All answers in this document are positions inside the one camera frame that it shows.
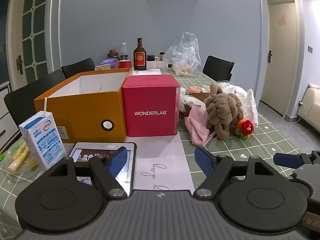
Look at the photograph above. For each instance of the brown liquor bottle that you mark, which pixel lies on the brown liquor bottle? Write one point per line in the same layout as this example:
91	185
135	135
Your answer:
139	57

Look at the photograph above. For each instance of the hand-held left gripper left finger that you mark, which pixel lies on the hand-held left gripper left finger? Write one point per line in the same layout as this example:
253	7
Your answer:
118	161

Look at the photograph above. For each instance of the red cup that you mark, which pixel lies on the red cup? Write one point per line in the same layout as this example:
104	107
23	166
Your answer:
124	64

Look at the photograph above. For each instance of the red square box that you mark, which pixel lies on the red square box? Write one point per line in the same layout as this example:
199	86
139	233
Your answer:
150	100

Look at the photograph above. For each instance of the beige sofa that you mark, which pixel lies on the beige sofa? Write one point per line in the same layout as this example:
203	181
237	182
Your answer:
312	105

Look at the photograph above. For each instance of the white table runner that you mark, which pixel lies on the white table runner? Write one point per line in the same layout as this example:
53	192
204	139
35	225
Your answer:
162	160

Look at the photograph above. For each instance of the small dark jar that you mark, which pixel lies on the small dark jar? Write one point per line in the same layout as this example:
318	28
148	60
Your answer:
150	58

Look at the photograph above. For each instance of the brown doll figure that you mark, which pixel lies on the brown doll figure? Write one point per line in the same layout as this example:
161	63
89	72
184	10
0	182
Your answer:
113	53

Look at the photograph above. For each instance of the orange cardboard box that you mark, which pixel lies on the orange cardboard box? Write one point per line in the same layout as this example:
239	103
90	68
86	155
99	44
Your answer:
82	115

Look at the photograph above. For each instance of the clear plastic water bottle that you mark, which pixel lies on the clear plastic water bottle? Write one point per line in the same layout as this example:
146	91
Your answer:
123	51

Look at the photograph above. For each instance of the black chair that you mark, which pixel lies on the black chair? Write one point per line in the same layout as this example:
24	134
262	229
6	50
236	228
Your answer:
78	67
217	67
27	92

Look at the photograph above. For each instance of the green checked tablecloth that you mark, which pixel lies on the green checked tablecloth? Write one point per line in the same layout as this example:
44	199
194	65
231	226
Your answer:
250	150

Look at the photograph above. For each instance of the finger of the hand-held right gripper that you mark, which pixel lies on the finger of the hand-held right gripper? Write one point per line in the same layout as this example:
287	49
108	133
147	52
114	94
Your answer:
287	160

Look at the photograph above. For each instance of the orange snack packet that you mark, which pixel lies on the orange snack packet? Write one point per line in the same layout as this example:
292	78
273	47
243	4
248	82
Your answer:
197	89

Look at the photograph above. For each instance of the wall switch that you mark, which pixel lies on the wall switch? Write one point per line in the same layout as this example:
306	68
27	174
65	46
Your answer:
310	49

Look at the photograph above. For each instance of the cream glass-panel door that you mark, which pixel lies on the cream glass-panel door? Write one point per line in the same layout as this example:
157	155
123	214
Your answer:
32	30

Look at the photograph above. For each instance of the cream plain door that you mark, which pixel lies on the cream plain door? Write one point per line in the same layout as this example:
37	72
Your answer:
282	55

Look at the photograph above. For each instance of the beige small device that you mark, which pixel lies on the beige small device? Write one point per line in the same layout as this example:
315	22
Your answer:
102	67

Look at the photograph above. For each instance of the clear packet of pale sticks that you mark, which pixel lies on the clear packet of pale sticks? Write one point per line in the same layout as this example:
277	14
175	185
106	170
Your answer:
18	158

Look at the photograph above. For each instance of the small red-label jar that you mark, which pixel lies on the small red-label jar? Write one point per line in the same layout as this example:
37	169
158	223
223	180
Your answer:
162	56

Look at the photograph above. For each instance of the red crochet flower toy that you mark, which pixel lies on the red crochet flower toy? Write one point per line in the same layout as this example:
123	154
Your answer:
245	128

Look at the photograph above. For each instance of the purple packet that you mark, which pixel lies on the purple packet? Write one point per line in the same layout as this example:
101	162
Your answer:
110	62

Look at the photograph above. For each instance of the white rectangular container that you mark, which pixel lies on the white rectangular container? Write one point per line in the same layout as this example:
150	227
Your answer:
157	64

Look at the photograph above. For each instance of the blue white milk carton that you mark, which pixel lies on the blue white milk carton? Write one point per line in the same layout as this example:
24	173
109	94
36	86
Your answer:
47	140

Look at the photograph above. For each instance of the white tablet in black case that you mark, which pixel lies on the white tablet in black case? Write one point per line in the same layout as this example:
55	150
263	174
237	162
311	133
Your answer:
100	152

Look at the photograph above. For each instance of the clear plastic bag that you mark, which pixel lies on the clear plastic bag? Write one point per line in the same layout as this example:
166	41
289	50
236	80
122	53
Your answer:
185	52

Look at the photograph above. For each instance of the brown plush toy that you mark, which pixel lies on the brown plush toy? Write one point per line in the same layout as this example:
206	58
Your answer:
222	107

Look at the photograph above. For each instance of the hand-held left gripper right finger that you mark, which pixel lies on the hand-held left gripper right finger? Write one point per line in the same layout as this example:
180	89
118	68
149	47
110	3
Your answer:
203	160

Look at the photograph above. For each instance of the small white plastic bag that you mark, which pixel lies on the small white plastic bag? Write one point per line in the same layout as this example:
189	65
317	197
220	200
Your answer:
190	101

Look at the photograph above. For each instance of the large white plastic bag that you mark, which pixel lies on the large white plastic bag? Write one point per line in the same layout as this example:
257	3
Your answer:
250	105

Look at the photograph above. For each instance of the pink cloth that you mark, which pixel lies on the pink cloth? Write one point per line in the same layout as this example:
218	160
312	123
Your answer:
197	127

